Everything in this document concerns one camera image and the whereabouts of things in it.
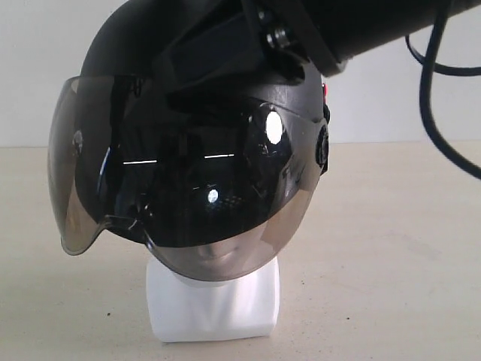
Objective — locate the white mannequin head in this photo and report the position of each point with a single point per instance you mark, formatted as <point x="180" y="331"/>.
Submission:
<point x="219" y="292"/>

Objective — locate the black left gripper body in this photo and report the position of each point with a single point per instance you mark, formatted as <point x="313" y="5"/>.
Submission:
<point x="328" y="34"/>

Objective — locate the black helmet with tinted visor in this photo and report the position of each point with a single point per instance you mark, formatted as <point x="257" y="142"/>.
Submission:
<point x="182" y="179"/>

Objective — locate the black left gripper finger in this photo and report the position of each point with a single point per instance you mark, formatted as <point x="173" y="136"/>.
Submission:
<point x="229" y="55"/>

